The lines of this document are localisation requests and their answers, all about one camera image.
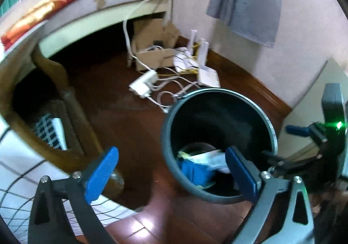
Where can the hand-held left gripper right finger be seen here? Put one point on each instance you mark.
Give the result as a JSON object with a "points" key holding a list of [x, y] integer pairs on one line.
{"points": [[242, 176]]}

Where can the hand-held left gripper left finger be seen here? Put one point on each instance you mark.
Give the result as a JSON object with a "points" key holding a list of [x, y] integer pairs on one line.
{"points": [[102, 173]]}

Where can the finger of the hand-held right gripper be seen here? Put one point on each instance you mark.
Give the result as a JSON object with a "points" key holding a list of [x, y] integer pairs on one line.
{"points": [[296, 130], [282, 161]]}

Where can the dark grey trash bin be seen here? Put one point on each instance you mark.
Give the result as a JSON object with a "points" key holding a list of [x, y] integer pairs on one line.
{"points": [[174, 151]]}

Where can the white crumpled paper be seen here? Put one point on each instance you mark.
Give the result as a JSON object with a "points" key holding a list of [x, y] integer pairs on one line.
{"points": [[212, 158]]}

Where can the blue crumpled wrapper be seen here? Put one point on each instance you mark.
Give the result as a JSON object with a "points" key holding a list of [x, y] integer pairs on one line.
{"points": [[195, 172]]}

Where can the wooden chair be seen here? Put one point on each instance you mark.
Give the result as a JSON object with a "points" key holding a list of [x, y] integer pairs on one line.
{"points": [[78, 124]]}

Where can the checked fabric box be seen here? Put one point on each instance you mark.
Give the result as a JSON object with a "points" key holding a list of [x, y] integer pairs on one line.
{"points": [[50, 131]]}

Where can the table with checked cloth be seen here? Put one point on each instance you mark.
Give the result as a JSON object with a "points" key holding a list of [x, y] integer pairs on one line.
{"points": [[16, 167]]}

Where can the white power strip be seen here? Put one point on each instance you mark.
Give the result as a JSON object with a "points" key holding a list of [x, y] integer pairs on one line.
{"points": [[142, 82]]}

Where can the white router with antennas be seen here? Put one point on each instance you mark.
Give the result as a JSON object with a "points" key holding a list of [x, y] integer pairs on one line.
{"points": [[185, 63], [208, 76]]}

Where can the cardboard box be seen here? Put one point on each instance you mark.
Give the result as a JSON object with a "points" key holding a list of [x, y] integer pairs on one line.
{"points": [[152, 56]]}

